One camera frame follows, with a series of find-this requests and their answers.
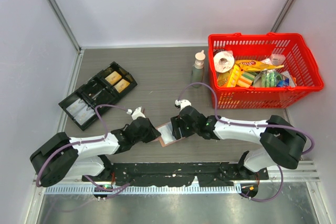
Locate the blue packaged item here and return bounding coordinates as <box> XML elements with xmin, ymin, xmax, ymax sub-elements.
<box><xmin>276</xmin><ymin>76</ymin><xmax>296</xmax><ymax>88</ymax></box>

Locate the gold card stack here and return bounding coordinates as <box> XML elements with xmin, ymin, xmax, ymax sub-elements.
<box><xmin>105</xmin><ymin>71</ymin><xmax>122</xmax><ymax>86</ymax></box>
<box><xmin>114</xmin><ymin>79</ymin><xmax>130</xmax><ymax>93</ymax></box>

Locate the gold card stack lower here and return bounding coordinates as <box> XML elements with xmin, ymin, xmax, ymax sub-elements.
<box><xmin>114</xmin><ymin>79</ymin><xmax>130</xmax><ymax>93</ymax></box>

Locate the silver card stack lower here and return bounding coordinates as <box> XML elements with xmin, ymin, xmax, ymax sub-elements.
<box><xmin>74</xmin><ymin>108</ymin><xmax>96</xmax><ymax>125</ymax></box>

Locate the white small packet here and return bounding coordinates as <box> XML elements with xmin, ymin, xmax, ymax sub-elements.
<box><xmin>269</xmin><ymin>54</ymin><xmax>286</xmax><ymax>66</ymax></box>

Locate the black card organizer tray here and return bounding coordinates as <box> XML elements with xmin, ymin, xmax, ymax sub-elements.
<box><xmin>59</xmin><ymin>62</ymin><xmax>138</xmax><ymax>131</ymax></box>

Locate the green packaged item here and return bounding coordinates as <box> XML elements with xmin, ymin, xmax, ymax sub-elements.
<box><xmin>261</xmin><ymin>70</ymin><xmax>277</xmax><ymax>88</ymax></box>

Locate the green pump bottle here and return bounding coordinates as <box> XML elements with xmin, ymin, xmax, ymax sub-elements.
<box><xmin>191</xmin><ymin>50</ymin><xmax>206</xmax><ymax>88</ymax></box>

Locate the silver card stack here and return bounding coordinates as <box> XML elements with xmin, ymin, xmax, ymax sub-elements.
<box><xmin>66</xmin><ymin>99</ymin><xmax>86</xmax><ymax>117</ymax></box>
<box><xmin>74</xmin><ymin>108</ymin><xmax>96</xmax><ymax>125</ymax></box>

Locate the silver card stack upper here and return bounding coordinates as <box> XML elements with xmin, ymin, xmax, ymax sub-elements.
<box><xmin>66</xmin><ymin>99</ymin><xmax>86</xmax><ymax>117</ymax></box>

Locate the yellow chips bag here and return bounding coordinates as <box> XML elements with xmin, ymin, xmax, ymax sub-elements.
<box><xmin>235</xmin><ymin>60</ymin><xmax>284</xmax><ymax>72</ymax></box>

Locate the yellow green sponge pack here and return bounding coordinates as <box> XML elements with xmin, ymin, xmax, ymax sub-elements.
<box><xmin>225</xmin><ymin>65</ymin><xmax>256</xmax><ymax>88</ymax></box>

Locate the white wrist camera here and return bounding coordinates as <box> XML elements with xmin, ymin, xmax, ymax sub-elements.
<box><xmin>174</xmin><ymin>99</ymin><xmax>191</xmax><ymax>110</ymax></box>
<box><xmin>127</xmin><ymin>106</ymin><xmax>146</xmax><ymax>120</ymax></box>

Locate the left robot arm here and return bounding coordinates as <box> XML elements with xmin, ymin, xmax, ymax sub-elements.
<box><xmin>30</xmin><ymin>116</ymin><xmax>161</xmax><ymax>187</ymax></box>

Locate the toilet paper roll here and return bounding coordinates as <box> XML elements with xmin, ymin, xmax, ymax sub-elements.
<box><xmin>213</xmin><ymin>51</ymin><xmax>235</xmax><ymax>73</ymax></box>

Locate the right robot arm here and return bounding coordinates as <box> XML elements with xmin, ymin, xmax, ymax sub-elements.
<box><xmin>171</xmin><ymin>105</ymin><xmax>307</xmax><ymax>179</ymax></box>

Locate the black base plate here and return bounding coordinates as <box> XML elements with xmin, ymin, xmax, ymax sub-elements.
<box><xmin>91</xmin><ymin>162</ymin><xmax>269</xmax><ymax>187</ymax></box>

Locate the pink card holder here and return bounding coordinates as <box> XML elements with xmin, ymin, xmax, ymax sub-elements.
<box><xmin>155</xmin><ymin>122</ymin><xmax>185</xmax><ymax>147</ymax></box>

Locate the gold card stack upper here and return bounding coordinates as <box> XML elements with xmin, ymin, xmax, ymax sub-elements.
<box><xmin>105</xmin><ymin>71</ymin><xmax>122</xmax><ymax>86</ymax></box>

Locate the red shopping basket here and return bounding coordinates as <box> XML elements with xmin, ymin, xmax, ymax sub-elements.
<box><xmin>208</xmin><ymin>33</ymin><xmax>324</xmax><ymax>109</ymax></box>

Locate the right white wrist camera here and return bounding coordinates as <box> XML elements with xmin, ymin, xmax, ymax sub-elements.
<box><xmin>174</xmin><ymin>99</ymin><xmax>191</xmax><ymax>110</ymax></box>

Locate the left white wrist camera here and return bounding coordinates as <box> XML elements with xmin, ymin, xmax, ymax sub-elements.
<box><xmin>127</xmin><ymin>106</ymin><xmax>146</xmax><ymax>120</ymax></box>

